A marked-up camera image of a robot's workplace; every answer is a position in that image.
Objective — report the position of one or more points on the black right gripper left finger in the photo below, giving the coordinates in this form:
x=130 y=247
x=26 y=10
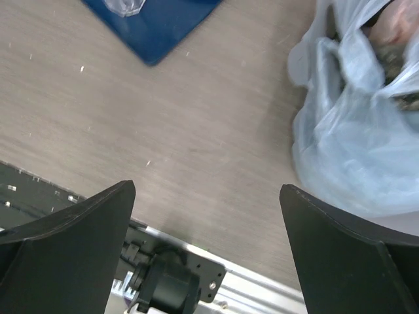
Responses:
x=65 y=262

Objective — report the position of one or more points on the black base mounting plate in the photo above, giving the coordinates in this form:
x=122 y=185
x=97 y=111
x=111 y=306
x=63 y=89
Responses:
x=163 y=282

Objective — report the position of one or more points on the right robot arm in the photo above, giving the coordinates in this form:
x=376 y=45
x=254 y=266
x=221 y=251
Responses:
x=65 y=254

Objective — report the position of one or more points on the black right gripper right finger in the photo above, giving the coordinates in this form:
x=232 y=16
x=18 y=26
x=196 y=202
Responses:
x=346 y=264

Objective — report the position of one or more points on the aluminium frame rail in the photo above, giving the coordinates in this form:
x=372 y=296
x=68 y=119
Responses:
x=225 y=286

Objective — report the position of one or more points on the blue plastic trash bag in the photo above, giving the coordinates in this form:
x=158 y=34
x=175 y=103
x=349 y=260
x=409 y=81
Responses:
x=355 y=146

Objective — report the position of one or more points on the blue place mat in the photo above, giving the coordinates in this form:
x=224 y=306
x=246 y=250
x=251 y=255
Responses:
x=157 y=29

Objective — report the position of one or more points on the clear plastic cup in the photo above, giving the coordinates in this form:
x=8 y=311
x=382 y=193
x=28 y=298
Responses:
x=125 y=8

